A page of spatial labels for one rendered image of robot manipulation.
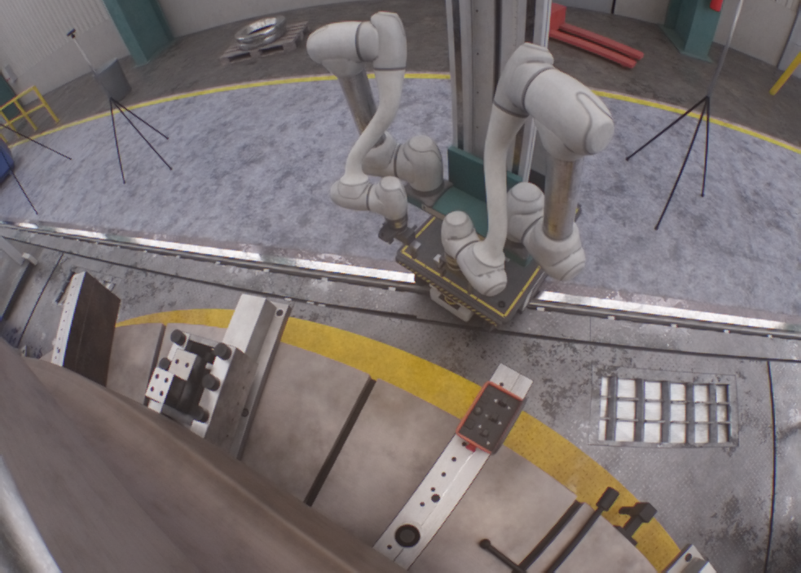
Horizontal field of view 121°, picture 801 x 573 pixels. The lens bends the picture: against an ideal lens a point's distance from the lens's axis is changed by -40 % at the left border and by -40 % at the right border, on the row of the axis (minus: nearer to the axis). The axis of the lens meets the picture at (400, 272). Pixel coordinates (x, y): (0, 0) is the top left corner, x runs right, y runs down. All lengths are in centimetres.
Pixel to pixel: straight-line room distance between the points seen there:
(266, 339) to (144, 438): 99
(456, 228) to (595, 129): 55
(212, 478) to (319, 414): 88
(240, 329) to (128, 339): 98
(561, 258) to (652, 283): 141
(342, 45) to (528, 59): 56
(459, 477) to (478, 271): 66
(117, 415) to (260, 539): 58
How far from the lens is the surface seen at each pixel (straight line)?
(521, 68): 93
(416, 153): 153
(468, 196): 170
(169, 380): 154
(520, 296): 189
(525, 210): 134
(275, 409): 186
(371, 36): 119
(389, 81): 120
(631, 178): 318
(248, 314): 192
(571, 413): 209
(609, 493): 175
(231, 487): 97
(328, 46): 124
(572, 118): 82
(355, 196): 136
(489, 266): 110
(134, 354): 253
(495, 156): 104
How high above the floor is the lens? 196
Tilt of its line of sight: 57 degrees down
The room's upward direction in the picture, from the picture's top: 13 degrees counter-clockwise
